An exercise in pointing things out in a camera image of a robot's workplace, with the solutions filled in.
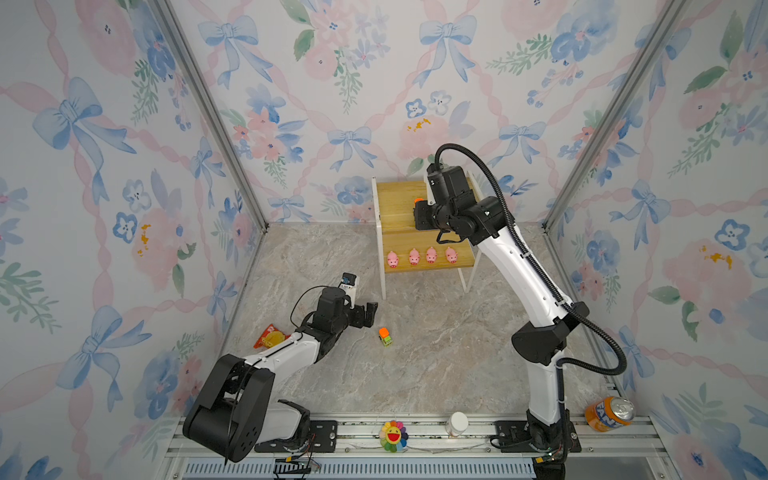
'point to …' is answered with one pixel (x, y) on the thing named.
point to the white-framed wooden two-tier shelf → (405, 249)
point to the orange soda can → (609, 413)
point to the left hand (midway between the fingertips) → (364, 298)
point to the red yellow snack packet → (270, 337)
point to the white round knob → (457, 424)
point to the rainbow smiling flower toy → (394, 436)
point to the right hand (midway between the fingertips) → (420, 208)
